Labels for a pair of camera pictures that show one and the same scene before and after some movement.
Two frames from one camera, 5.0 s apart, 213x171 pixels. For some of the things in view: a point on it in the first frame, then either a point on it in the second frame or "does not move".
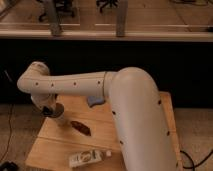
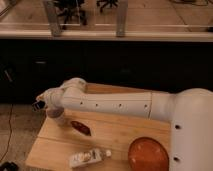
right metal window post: [120, 18] does not move
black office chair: [106, 4] does not move
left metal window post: [54, 24] does not move
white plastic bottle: [87, 157] does not move
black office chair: [63, 7] → [71, 8]
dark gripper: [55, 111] → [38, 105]
